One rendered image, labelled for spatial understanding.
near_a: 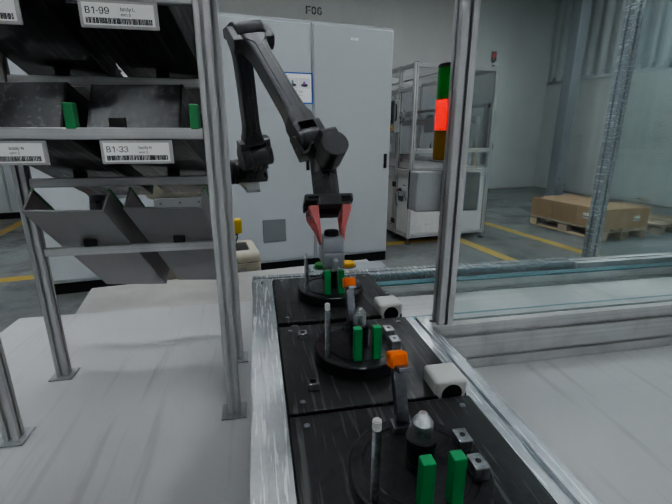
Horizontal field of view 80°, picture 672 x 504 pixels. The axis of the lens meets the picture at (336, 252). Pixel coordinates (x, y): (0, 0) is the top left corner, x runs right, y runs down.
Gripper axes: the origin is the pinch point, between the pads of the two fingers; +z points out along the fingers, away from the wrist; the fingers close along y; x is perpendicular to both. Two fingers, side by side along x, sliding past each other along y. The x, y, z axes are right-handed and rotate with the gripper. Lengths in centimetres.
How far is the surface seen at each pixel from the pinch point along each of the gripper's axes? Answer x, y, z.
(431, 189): -17.7, 15.5, -1.8
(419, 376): -19.3, 6.9, 29.1
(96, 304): 40, -59, 0
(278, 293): 9.5, -11.2, 8.3
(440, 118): -24.3, 16.5, -11.7
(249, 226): 277, -24, -125
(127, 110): -26.7, -32.1, -10.5
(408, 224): 353, 164, -154
